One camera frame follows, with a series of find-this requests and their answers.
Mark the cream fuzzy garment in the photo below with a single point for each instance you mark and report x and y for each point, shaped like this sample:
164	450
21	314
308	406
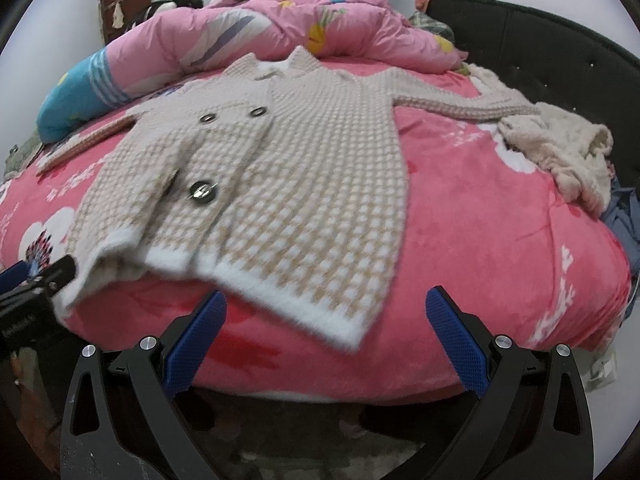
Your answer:
570	148

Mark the blue grey clothes pile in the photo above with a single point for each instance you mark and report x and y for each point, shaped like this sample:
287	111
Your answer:
622	218

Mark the black tufted headboard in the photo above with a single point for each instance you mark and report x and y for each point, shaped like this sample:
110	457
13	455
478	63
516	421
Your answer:
554	60

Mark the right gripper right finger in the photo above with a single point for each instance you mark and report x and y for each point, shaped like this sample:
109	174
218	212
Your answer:
530	419

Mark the beige white checked knit coat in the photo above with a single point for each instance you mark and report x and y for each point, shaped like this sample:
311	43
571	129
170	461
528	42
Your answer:
282	182

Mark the white wall socket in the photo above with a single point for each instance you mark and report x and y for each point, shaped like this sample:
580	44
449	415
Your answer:
602	372

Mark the pink floral bed blanket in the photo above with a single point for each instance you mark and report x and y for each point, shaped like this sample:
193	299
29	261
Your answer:
482	221

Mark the pink and blue quilt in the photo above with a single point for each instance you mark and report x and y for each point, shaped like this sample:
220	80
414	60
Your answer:
183	41

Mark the black clothes by door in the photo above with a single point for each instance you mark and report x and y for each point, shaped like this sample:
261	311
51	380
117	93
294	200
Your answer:
165	5

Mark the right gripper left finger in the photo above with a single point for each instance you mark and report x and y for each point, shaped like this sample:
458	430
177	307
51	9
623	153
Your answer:
119	421

